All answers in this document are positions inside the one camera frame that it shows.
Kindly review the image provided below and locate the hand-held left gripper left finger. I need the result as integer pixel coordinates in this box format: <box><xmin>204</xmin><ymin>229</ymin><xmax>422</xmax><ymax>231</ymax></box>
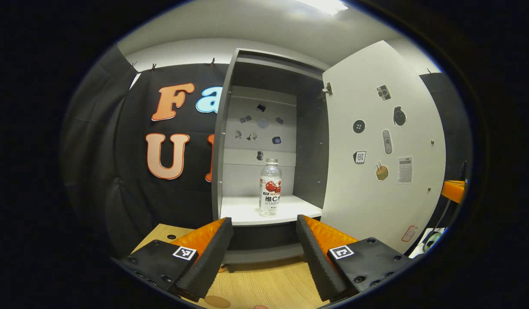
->
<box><xmin>119</xmin><ymin>217</ymin><xmax>234</xmax><ymax>302</ymax></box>

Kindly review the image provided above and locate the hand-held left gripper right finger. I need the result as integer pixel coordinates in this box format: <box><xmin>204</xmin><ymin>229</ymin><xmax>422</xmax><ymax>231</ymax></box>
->
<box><xmin>296</xmin><ymin>215</ymin><xmax>413</xmax><ymax>302</ymax></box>

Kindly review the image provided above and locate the white cabinet door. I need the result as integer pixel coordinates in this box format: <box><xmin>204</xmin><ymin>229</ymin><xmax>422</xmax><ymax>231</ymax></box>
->
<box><xmin>319</xmin><ymin>40</ymin><xmax>447</xmax><ymax>254</ymax></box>

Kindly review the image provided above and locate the clear bottle with red label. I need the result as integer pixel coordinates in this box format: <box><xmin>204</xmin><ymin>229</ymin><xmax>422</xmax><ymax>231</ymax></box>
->
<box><xmin>259</xmin><ymin>158</ymin><xmax>283</xmax><ymax>217</ymax></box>

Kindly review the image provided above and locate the grey cabinet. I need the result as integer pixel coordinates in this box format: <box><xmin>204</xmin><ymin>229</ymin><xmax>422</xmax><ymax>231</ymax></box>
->
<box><xmin>211</xmin><ymin>48</ymin><xmax>334</xmax><ymax>264</ymax></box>

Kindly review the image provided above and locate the white cabinet shelf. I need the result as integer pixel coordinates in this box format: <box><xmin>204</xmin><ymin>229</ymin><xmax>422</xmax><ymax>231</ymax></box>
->
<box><xmin>220</xmin><ymin>195</ymin><xmax>323</xmax><ymax>227</ymax></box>

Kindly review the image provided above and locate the black backdrop cloth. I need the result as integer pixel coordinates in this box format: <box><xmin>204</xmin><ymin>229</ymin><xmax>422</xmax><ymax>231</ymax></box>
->
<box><xmin>61</xmin><ymin>43</ymin><xmax>473</xmax><ymax>258</ymax></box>

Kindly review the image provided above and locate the long ceiling light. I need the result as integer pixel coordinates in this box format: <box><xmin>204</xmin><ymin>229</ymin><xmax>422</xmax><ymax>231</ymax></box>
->
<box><xmin>295</xmin><ymin>0</ymin><xmax>349</xmax><ymax>16</ymax></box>

